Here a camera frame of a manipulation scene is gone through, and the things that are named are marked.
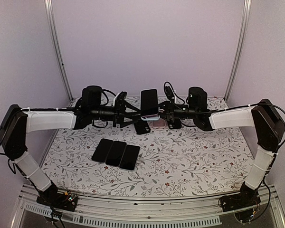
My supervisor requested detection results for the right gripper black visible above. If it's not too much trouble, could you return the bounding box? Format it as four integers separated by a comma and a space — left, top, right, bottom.
150, 98, 198, 122

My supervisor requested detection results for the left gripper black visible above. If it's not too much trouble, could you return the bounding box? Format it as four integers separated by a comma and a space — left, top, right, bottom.
91, 100, 142, 128

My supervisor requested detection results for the pink phone case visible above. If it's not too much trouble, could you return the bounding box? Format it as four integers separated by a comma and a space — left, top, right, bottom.
152, 119, 167, 129

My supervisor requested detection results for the black phone case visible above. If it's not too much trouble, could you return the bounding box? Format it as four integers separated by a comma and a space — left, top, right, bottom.
134, 120, 151, 135
167, 119, 182, 130

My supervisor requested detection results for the dark purple phone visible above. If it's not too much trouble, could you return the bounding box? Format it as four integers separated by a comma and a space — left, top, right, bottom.
140, 89, 159, 117

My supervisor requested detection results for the light blue phone case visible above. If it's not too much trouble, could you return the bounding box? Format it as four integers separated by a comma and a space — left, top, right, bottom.
141, 115, 160, 121

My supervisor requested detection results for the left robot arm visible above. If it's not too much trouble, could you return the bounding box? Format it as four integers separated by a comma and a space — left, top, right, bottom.
0, 85, 141, 206

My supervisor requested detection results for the floral table mat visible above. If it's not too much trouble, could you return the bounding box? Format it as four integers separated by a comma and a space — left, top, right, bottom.
41, 96, 259, 198

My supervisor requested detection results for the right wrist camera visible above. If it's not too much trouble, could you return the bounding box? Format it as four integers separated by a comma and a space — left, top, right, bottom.
164, 86, 176, 103

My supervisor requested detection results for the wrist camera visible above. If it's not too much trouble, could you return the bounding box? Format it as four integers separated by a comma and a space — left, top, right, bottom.
113, 91, 127, 106
164, 86, 176, 103

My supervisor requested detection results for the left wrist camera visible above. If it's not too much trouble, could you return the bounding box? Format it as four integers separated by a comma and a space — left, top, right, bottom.
113, 91, 127, 106

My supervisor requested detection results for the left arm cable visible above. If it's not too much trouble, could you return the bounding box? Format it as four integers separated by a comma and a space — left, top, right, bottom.
0, 87, 117, 228

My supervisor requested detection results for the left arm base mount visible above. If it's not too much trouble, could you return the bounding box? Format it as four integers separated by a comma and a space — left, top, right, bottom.
36, 190, 78, 212

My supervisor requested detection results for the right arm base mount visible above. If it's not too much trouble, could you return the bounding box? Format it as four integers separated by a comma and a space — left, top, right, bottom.
218, 192, 261, 212

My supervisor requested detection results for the aluminium frame post right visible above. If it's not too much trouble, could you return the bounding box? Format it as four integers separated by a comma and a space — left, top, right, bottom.
224, 0, 252, 103

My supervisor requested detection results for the aluminium frame post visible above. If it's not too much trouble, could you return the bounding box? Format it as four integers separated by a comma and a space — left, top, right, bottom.
44, 0, 74, 101
224, 0, 252, 103

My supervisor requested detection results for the aluminium frame post left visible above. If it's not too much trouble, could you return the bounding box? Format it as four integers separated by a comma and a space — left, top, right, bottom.
44, 0, 74, 101

